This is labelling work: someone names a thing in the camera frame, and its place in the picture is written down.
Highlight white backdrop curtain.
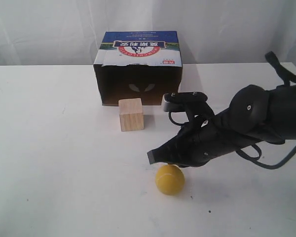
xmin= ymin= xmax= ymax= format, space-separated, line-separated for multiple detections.
xmin=0 ymin=0 xmax=296 ymax=65

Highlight yellow tennis ball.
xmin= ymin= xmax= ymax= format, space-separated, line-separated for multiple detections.
xmin=155 ymin=164 xmax=185 ymax=196

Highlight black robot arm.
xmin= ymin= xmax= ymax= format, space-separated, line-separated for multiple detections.
xmin=147 ymin=85 xmax=296 ymax=170

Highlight printed cardboard box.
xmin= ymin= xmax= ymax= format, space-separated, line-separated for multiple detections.
xmin=93 ymin=31 xmax=183 ymax=106

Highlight black cable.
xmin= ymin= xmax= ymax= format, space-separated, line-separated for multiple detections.
xmin=234 ymin=51 xmax=296 ymax=170

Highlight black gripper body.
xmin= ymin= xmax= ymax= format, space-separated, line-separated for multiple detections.
xmin=180 ymin=119 xmax=262 ymax=167

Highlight wooden cube block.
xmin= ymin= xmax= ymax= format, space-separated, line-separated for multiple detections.
xmin=118 ymin=98 xmax=144 ymax=132

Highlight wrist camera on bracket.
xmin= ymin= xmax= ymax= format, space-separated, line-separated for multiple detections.
xmin=161 ymin=91 xmax=215 ymax=126

